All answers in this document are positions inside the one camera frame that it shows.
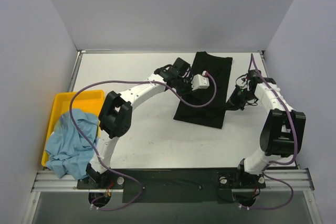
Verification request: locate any black t shirt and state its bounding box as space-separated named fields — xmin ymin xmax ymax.
xmin=173 ymin=51 xmax=233 ymax=129

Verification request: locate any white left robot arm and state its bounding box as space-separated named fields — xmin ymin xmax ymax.
xmin=86 ymin=58 xmax=191 ymax=188

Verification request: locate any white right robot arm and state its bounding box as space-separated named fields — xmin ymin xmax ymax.
xmin=219 ymin=70 xmax=306 ymax=189

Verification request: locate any yellow plastic bin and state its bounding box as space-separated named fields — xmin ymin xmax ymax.
xmin=41 ymin=90 xmax=104 ymax=167

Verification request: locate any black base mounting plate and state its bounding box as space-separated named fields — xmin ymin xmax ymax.
xmin=77 ymin=168 xmax=266 ymax=205

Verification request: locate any light blue t shirt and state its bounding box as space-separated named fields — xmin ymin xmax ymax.
xmin=45 ymin=109 xmax=99 ymax=180

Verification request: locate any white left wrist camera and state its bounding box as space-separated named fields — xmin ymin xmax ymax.
xmin=191 ymin=71 xmax=210 ymax=91

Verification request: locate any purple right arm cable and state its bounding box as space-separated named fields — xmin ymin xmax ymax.
xmin=235 ymin=54 xmax=300 ymax=211

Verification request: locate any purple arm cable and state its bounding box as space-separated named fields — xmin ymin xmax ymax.
xmin=235 ymin=54 xmax=300 ymax=211
xmin=69 ymin=71 xmax=217 ymax=211

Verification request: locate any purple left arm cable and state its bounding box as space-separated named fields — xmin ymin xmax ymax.
xmin=69 ymin=71 xmax=217 ymax=211

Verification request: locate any aluminium front rail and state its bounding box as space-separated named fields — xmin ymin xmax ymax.
xmin=31 ymin=169 xmax=314 ymax=193

